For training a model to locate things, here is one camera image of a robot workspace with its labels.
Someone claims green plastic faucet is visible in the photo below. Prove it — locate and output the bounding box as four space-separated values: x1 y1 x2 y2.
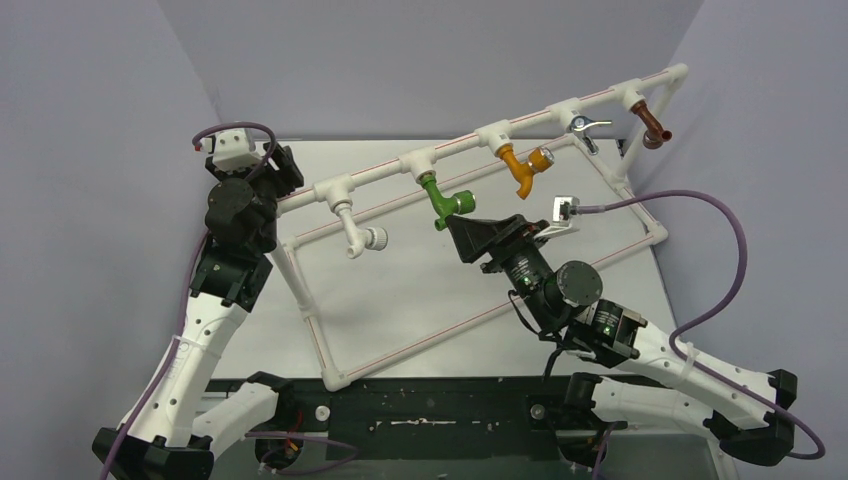
418 173 476 231

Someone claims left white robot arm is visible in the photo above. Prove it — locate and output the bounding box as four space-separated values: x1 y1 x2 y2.
92 135 304 479

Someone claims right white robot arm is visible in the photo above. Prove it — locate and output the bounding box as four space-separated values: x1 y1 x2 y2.
445 215 797 466

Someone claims white plastic faucet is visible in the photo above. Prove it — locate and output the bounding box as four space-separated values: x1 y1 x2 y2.
332 201 389 260

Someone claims orange plastic faucet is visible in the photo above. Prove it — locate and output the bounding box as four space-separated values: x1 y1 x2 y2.
495 144 555 200

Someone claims chrome metal faucet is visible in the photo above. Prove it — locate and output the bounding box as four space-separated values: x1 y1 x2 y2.
567 115 614 156

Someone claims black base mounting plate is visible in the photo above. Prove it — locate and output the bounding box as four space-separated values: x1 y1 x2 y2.
251 374 697 463

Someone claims brown plastic faucet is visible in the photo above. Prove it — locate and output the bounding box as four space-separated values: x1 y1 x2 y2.
630 100 673 150

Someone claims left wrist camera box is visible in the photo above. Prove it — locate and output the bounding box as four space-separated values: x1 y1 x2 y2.
195 128 263 176

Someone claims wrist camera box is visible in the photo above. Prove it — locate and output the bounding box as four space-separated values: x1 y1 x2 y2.
195 128 263 176
535 195 580 240

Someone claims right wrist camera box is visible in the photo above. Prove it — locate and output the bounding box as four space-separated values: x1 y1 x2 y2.
535 195 580 240

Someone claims white PVC pipe frame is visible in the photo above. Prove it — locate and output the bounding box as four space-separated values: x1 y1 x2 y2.
273 63 689 392

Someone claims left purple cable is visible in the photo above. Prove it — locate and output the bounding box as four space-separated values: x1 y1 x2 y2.
97 121 278 480

